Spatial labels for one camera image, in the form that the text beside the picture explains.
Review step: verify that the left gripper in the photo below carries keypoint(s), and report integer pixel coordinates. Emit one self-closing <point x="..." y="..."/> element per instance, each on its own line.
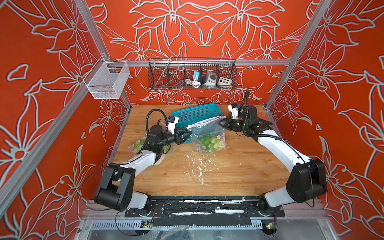
<point x="182" y="142"/>

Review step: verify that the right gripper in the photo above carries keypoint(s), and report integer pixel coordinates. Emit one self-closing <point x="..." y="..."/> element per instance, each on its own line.
<point x="229" y="121"/>

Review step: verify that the chinese cabbage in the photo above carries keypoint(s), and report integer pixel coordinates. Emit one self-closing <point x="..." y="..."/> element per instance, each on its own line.
<point x="211" y="143"/>
<point x="138" y="145"/>

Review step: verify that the chinese cabbage front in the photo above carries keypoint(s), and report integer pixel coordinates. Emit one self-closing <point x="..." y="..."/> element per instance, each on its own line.
<point x="138" y="145"/>

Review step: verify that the clear zipper bag pink dots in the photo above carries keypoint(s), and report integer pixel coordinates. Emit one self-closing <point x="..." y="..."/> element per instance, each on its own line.
<point x="149" y="156"/>

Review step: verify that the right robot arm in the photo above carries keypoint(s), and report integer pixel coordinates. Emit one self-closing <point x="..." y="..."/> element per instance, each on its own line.
<point x="307" y="179"/>

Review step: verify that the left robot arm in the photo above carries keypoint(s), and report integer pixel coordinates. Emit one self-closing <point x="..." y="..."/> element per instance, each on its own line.
<point x="116" y="188"/>

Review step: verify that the teal plastic basket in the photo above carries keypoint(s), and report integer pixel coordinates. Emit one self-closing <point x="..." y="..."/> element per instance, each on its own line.
<point x="193" y="115"/>

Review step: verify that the white socket cube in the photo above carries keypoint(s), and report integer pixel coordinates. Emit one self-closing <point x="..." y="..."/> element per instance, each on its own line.
<point x="225" y="82"/>

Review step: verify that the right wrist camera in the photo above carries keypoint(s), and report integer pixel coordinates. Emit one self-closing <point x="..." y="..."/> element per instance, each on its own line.
<point x="234" y="109"/>

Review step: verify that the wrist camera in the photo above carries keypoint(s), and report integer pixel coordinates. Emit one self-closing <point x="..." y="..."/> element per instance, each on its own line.
<point x="172" y="121"/>
<point x="234" y="109"/>

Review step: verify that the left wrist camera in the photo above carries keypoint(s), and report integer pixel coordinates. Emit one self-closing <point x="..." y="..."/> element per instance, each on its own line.
<point x="172" y="121"/>

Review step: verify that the black wire wall basket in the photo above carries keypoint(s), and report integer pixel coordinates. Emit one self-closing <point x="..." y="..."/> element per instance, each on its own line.
<point x="184" y="74"/>

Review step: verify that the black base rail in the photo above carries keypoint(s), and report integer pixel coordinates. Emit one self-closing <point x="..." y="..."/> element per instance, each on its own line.
<point x="206" y="211"/>

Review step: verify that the clear mesh wall bin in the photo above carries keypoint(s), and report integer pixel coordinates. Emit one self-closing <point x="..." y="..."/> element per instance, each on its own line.
<point x="102" y="84"/>

